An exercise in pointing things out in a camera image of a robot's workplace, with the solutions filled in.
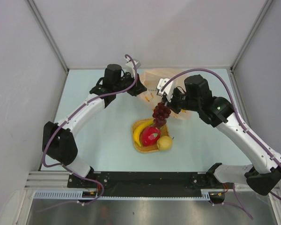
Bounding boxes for translucent orange plastic bag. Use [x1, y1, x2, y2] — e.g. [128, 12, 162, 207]
[137, 68, 191, 120]

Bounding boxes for aluminium frame rail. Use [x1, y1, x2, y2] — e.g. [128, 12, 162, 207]
[25, 171, 69, 189]

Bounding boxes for dark red fake grapes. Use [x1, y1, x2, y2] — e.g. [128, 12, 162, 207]
[152, 102, 171, 128]

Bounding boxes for woven bamboo tray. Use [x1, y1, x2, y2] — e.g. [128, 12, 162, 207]
[132, 121, 170, 153]

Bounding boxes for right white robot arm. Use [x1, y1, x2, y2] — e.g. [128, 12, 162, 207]
[160, 75, 281, 195]

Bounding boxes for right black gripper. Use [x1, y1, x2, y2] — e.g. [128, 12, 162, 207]
[162, 87, 200, 114]

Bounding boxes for white slotted cable duct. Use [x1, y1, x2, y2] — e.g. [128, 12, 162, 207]
[34, 190, 210, 201]

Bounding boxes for red fake fruit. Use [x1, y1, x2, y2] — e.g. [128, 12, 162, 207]
[140, 125, 162, 147]

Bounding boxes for aluminium corner post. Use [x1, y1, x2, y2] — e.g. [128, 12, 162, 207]
[229, 0, 274, 71]
[25, 0, 69, 72]

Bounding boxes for yellow fake banana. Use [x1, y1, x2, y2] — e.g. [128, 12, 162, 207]
[133, 119, 154, 147]

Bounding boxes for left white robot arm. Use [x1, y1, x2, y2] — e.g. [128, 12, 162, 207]
[42, 60, 147, 188]

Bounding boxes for right aluminium corner post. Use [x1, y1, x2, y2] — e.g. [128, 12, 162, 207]
[229, 0, 274, 71]

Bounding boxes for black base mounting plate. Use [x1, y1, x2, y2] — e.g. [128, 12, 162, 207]
[67, 171, 235, 203]

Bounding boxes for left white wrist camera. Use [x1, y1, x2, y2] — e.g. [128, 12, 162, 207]
[125, 58, 141, 78]

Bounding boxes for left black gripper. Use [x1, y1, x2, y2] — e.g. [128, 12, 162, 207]
[113, 71, 146, 97]

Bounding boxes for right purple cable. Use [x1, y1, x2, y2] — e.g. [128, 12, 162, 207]
[160, 67, 281, 220]

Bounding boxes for left aluminium corner post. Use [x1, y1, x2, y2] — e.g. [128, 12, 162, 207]
[25, 0, 69, 72]

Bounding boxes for yellow fake lemon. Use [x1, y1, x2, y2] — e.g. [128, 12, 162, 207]
[156, 136, 173, 150]

